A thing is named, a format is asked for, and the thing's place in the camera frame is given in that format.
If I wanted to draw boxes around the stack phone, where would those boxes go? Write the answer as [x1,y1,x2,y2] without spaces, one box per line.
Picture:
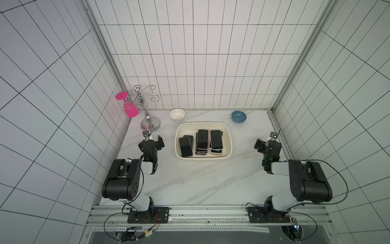
[209,130,223,150]
[197,130,208,151]
[178,135,194,158]

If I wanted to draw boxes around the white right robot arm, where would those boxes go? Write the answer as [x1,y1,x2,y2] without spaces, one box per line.
[254,139,333,215]

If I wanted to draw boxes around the white ceramic bowl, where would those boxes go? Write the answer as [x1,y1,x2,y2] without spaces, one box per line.
[169,109,186,121]

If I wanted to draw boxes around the white plastic storage box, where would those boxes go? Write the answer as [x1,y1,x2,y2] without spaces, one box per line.
[174,122,233,161]

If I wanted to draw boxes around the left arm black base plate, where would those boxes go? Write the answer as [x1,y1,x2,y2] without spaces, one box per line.
[127,207,170,224]

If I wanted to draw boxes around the pink plastic wine glass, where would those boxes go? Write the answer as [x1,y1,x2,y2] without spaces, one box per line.
[115,91,139,119]

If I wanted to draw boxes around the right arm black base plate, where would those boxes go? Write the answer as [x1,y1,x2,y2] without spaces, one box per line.
[246,206,290,224]

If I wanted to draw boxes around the chrome wine glass rack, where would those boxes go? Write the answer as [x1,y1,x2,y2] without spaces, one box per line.
[130,85,161,133]

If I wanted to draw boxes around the blue ceramic bowl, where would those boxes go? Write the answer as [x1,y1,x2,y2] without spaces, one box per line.
[231,110,247,124]

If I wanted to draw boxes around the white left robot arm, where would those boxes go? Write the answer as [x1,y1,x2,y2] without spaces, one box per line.
[102,136,165,216]

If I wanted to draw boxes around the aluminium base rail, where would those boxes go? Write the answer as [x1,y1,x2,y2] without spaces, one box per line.
[84,204,336,239]

